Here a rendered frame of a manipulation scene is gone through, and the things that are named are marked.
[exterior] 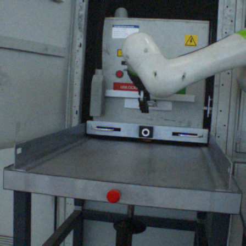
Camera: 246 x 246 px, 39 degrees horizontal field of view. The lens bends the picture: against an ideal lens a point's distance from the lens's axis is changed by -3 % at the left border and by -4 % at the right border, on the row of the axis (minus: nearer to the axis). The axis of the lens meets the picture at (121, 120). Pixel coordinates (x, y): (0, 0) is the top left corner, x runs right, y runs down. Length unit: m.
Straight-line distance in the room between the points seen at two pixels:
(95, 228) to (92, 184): 0.80
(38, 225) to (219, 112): 0.98
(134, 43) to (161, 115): 0.58
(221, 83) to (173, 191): 0.76
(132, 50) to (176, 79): 0.16
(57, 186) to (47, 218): 0.80
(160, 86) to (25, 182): 0.45
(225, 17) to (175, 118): 0.49
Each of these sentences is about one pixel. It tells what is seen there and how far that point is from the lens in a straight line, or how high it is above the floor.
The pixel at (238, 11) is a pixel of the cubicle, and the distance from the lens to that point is 1.59.
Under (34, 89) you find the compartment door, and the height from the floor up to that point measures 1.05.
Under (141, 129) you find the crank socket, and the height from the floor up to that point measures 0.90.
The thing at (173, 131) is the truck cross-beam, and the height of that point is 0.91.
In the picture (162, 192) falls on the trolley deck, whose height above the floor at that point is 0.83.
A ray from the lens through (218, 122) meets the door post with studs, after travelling 1.55.
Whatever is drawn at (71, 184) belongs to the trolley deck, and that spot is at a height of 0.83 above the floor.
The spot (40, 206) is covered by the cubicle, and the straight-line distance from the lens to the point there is 1.73.
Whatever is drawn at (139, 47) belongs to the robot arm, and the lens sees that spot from 1.07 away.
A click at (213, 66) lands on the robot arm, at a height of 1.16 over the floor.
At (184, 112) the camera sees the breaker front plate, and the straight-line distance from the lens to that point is 1.58.
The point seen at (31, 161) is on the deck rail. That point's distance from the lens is 1.07.
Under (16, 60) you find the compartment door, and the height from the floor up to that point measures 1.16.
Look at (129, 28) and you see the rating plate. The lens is 1.62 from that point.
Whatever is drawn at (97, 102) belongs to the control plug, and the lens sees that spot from 1.51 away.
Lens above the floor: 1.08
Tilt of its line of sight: 5 degrees down
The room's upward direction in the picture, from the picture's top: 3 degrees clockwise
